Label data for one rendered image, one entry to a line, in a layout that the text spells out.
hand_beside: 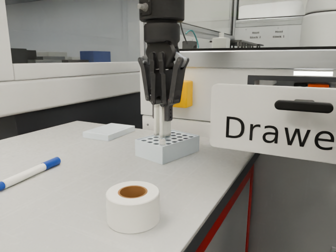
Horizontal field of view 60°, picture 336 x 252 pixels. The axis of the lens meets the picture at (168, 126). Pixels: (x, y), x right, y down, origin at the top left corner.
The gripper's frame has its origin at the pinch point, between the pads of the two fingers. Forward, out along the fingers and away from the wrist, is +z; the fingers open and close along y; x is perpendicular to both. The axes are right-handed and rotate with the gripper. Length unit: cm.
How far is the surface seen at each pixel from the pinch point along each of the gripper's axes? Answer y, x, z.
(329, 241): 30, 29, 31
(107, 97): -62, 29, 3
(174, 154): 5.1, -1.7, 6.4
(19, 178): -6.5, -28.5, 6.9
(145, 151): 0.2, -5.3, 5.9
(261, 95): 23.5, -1.8, -7.6
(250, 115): 22.0, -2.2, -4.2
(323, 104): 32.8, -2.9, -7.2
